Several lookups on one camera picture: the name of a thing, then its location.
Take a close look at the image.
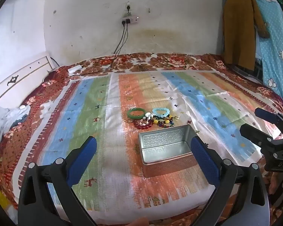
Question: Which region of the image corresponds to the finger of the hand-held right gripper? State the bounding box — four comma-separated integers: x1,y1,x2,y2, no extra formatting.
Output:
254,108,283,134
240,123,274,149

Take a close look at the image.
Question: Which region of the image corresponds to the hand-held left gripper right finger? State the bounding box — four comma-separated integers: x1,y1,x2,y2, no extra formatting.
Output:
191,136,271,226

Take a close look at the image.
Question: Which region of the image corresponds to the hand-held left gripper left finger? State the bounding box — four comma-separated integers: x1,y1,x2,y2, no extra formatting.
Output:
18,136,98,226

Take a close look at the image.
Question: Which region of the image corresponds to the silver metal tin box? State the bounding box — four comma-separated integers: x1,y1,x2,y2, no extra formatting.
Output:
138,125,200,177

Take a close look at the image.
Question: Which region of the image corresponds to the multicolour bead bracelet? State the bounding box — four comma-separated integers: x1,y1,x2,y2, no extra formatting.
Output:
153,114,181,128

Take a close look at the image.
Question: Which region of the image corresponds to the green jade bangle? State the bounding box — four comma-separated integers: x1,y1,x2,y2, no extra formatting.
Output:
127,108,146,120

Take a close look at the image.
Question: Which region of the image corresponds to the red bead bracelet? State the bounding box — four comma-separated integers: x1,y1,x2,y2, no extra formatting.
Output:
133,119,155,130

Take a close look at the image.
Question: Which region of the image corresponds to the light blue bead bracelet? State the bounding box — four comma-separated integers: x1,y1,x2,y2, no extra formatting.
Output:
152,108,170,119

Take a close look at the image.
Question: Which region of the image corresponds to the white shell bracelet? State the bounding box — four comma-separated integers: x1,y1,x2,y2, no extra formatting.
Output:
141,113,154,123

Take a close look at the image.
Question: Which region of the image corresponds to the person's right hand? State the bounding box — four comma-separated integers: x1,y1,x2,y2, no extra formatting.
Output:
269,171,283,196

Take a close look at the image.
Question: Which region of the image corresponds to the striped colourful mat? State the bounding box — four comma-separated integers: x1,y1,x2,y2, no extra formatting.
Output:
16,71,282,211

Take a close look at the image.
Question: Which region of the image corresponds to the blue printed hanging cloth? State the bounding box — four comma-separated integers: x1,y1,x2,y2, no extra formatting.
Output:
229,0,283,104

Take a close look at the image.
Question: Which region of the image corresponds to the crumpled grey cloth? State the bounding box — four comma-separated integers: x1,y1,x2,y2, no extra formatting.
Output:
0,105,31,147

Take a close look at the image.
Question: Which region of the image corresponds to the brown hanging garment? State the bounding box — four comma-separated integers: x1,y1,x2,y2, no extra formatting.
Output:
223,0,270,71

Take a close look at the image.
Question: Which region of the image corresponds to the floral bedsheet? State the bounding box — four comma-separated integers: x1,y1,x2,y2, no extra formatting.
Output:
0,53,283,226

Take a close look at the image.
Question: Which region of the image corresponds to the white headboard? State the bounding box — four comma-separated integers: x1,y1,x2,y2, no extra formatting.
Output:
0,51,60,110

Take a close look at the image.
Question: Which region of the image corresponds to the white power strip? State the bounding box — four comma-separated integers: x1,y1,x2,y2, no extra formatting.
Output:
121,16,140,25

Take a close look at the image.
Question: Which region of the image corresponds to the black cable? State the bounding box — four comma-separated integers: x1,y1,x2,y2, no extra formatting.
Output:
92,24,129,73
72,24,126,77

